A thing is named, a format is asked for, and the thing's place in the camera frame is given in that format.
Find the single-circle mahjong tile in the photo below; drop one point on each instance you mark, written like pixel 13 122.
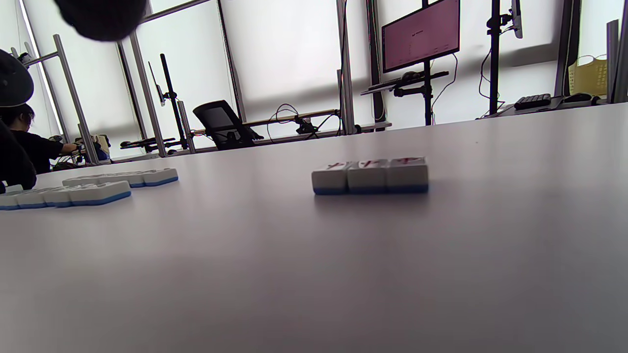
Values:
pixel 68 181

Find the nine-bamboo mahjong tile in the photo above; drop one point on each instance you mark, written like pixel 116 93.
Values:
pixel 100 192

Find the monitor with pink screen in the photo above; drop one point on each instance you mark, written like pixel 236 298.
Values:
pixel 422 37

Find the black computer mouse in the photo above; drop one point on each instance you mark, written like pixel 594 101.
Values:
pixel 578 97

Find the blue storage box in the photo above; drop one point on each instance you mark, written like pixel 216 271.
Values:
pixel 103 156

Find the four-circle mahjong tile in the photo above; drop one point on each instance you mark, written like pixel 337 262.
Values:
pixel 96 179

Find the grey-backed monitor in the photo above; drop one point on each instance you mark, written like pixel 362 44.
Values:
pixel 516 19

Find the five-circle mahjong tile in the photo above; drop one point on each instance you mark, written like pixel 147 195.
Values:
pixel 105 179

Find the black mounted camera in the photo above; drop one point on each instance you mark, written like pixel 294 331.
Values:
pixel 306 127
pixel 23 57

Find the two-circle mahjong tile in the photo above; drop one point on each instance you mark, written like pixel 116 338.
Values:
pixel 78 180

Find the seven-bamboo mahjong tile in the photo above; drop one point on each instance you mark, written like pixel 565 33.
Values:
pixel 32 198

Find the eight-circle mahjong tile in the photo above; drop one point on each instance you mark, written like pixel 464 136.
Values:
pixel 139 178

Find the nine-circle mahjong tile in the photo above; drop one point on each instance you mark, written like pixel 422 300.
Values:
pixel 161 176

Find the six-circle mahjong tile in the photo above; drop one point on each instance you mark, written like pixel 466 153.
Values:
pixel 115 179

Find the aluminium profile frame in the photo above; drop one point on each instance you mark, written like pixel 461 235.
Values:
pixel 346 73
pixel 613 63
pixel 73 98

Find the black monitor stand with tray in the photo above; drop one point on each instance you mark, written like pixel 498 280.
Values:
pixel 172 103
pixel 428 98
pixel 494 73

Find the three-circle mahjong tile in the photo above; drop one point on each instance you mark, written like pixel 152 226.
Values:
pixel 87 180

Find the six-bamboo mahjong tile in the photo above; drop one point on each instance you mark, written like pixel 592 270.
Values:
pixel 9 201

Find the black keyboard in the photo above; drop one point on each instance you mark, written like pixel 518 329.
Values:
pixel 533 101

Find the red-symbol mahjong tile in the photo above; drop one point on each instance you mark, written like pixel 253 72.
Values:
pixel 329 179
pixel 408 175
pixel 368 177

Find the white standing desk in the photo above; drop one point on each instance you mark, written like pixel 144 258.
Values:
pixel 378 125

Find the eight-bamboo mahjong tile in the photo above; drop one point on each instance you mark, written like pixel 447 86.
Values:
pixel 58 196

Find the black mesh office chair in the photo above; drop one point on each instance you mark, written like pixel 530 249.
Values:
pixel 221 125

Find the seven-circle mahjong tile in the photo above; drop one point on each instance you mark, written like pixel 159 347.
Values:
pixel 126 178

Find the person's left hand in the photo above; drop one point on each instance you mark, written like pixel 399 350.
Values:
pixel 14 166

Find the person's right hand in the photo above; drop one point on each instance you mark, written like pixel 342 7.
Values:
pixel 100 17

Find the yellow plastic basket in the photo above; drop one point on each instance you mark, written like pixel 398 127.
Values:
pixel 588 78

